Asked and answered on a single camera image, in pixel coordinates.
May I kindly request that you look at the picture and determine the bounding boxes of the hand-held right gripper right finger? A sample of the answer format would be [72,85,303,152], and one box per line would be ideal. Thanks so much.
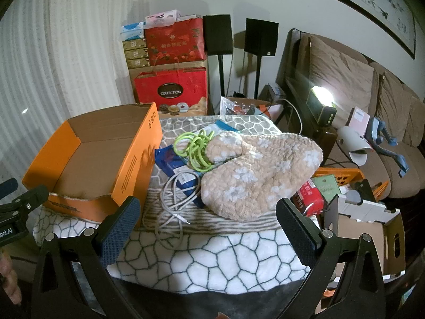
[275,198,387,319]

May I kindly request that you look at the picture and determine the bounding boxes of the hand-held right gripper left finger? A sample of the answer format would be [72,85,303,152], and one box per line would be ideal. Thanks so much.
[31,196,142,319]

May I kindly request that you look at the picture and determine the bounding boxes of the orange cardboard box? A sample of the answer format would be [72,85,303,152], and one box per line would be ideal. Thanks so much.
[22,102,163,223]

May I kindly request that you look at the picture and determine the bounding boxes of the beige fuzzy socks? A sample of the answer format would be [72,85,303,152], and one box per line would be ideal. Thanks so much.
[201,132,324,221]

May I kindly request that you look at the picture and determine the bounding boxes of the green cable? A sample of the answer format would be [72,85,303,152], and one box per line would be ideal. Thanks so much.
[173,131,218,173]

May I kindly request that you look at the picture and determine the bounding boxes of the person's left hand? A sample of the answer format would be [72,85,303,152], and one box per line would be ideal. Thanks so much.
[0,253,22,306]

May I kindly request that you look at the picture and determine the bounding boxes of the red snack packet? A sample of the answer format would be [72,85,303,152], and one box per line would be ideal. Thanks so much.
[295,179,328,216]

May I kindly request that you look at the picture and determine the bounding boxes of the green box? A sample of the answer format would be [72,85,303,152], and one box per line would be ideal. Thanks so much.
[312,177,342,196]

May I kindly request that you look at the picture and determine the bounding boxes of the orange plastic basket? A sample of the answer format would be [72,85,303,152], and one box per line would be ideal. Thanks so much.
[314,168,364,187]

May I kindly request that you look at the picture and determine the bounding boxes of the blue plastic packet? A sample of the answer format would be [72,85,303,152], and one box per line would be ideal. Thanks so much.
[154,146,203,190]

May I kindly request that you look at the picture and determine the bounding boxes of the white cardboard box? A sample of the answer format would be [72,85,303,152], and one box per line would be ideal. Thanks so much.
[324,179,406,281]

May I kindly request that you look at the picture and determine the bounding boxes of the dark side table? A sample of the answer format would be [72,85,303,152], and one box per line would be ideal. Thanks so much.
[312,124,339,167]

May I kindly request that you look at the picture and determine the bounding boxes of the white curved device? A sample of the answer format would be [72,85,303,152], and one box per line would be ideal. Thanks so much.
[337,125,369,165]

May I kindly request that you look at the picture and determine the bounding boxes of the blue clamp holder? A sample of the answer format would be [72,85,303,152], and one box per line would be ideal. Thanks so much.
[365,117,409,178]

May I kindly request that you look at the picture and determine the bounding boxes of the pink box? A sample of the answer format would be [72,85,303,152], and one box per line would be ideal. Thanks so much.
[350,106,371,133]

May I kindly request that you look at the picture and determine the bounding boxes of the brown sofa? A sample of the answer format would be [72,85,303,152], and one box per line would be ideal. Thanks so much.
[275,28,425,203]

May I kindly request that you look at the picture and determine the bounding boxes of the white curtain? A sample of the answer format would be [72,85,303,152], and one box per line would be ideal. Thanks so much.
[0,0,153,180]

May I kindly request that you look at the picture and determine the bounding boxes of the brown cardboard box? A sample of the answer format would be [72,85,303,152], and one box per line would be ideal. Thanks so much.
[221,96,276,117]

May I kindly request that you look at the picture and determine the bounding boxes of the clear plastic bag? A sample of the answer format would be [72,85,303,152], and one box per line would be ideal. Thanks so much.
[221,96,253,115]

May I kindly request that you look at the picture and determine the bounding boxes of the grey small device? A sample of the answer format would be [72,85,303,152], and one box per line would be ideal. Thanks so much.
[266,83,287,102]

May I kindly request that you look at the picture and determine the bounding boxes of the small brown cushion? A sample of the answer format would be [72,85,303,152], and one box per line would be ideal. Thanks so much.
[377,73,415,137]

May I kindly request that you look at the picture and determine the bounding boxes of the large brown cushion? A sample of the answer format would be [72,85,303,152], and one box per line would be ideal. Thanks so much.
[300,35,374,114]

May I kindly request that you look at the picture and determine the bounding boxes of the blue white tissue pack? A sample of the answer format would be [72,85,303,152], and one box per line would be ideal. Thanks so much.
[120,22,146,41]

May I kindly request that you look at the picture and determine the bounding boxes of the red gift bag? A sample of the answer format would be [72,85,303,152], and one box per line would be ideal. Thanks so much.
[145,18,208,65]

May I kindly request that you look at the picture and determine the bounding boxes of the black speaker on stand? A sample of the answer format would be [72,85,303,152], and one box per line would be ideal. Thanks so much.
[245,18,279,99]
[202,15,233,97]

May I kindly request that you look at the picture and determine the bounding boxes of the pink white pack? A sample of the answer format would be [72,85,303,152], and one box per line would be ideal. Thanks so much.
[145,9,181,27]

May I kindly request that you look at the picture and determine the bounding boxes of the white charger cable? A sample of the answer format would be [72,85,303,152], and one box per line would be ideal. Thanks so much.
[282,99,303,134]

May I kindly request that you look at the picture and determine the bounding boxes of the red gift box with handles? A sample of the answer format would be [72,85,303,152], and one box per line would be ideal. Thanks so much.
[134,66,209,115]

